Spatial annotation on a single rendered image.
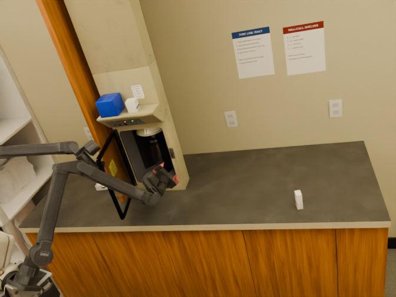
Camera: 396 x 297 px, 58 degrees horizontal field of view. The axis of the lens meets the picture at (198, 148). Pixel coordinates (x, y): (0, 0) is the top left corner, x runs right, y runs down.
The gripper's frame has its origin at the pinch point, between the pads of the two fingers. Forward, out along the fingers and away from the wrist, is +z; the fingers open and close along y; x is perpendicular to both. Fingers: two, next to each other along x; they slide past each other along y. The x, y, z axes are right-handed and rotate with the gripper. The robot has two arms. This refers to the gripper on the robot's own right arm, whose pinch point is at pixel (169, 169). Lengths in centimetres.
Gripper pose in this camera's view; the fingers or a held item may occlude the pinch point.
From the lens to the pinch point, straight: 195.1
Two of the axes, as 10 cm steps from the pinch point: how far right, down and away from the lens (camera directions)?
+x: -6.8, 5.3, 5.1
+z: 2.2, -5.2, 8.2
